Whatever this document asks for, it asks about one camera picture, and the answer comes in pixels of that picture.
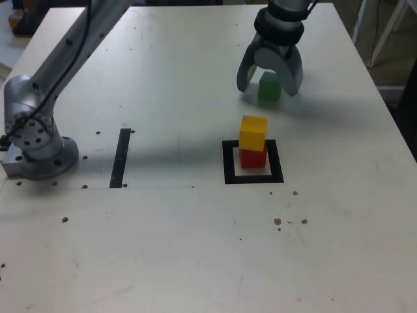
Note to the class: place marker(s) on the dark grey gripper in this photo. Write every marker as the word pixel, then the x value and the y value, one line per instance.
pixel 277 47

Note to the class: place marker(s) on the dark furniture piece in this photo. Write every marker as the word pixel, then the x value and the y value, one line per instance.
pixel 411 114

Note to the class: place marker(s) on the white furniture frame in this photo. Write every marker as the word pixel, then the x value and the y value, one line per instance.
pixel 390 32

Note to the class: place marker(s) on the yellow cube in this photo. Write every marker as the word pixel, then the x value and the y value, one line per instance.
pixel 252 133

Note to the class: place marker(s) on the green cube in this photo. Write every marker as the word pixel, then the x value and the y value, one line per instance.
pixel 268 86

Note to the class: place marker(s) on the black tape square outline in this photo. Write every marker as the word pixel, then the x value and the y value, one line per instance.
pixel 228 169

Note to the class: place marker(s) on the brown box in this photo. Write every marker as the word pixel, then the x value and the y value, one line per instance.
pixel 16 21

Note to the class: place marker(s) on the red cube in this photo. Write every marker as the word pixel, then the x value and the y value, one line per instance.
pixel 254 159

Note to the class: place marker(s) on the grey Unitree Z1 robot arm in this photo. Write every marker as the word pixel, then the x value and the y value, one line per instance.
pixel 39 143

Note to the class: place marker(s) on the black tape strip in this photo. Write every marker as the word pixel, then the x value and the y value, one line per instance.
pixel 119 163

